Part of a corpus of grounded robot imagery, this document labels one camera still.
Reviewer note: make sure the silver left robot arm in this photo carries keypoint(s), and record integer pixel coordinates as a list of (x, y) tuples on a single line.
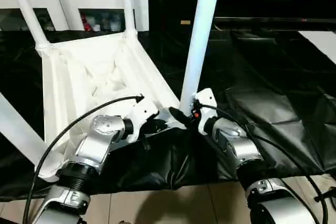
[(94, 145)]

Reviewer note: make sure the white plastic table leg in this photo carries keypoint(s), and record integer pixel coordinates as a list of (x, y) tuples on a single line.
[(128, 1), (21, 129), (202, 35), (29, 9)]

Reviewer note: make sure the white jar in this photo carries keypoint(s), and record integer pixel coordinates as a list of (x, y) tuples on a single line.
[(115, 25)]

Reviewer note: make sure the red bottle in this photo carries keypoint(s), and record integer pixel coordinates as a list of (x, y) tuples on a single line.
[(84, 23)]

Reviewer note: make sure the small tan label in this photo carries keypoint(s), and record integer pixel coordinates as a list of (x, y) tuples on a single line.
[(185, 22)]

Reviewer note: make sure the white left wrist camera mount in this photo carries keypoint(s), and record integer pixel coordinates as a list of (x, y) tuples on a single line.
[(142, 109)]

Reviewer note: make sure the white flat sheet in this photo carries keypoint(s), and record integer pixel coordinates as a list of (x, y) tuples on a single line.
[(321, 43)]

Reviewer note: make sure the black plastic mat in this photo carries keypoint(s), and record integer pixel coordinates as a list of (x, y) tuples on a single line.
[(262, 87)]

